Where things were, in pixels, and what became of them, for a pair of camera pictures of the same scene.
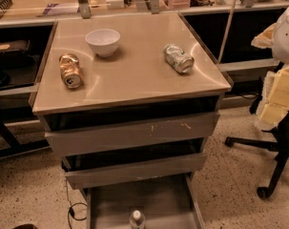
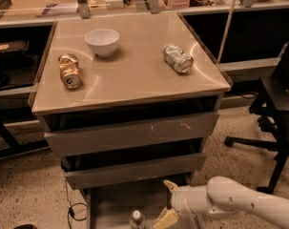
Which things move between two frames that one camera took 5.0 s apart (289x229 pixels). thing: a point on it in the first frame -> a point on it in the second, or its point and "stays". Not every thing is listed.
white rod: x=228 y=25 stays
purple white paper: x=61 y=9 stays
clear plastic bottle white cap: x=136 y=220 stays
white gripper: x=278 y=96 -> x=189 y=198
